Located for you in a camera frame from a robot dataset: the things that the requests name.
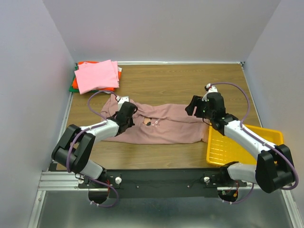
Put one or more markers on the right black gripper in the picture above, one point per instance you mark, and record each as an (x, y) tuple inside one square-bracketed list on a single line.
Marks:
[(196, 107)]

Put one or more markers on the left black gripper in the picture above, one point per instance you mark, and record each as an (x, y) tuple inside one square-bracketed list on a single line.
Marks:
[(128, 118)]

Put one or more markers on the dusty pink graphic t-shirt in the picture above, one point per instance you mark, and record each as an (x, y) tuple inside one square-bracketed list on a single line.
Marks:
[(163, 124)]

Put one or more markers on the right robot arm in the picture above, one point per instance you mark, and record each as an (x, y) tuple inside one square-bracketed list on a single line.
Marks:
[(274, 168)]

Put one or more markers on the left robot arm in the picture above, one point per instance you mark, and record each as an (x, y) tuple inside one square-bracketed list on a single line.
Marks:
[(75, 145)]

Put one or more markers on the folded pink t-shirt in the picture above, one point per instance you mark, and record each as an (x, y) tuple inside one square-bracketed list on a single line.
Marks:
[(97, 76)]

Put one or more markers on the yellow plastic tray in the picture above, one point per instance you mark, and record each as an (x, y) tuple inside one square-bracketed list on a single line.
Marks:
[(222, 150)]

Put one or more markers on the folded orange t-shirt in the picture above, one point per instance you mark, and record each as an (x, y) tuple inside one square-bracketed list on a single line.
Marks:
[(78, 84)]

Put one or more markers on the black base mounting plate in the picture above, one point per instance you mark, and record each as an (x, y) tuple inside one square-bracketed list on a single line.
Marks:
[(162, 183)]

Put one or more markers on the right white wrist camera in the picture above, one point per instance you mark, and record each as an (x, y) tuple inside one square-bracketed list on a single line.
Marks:
[(209, 88)]

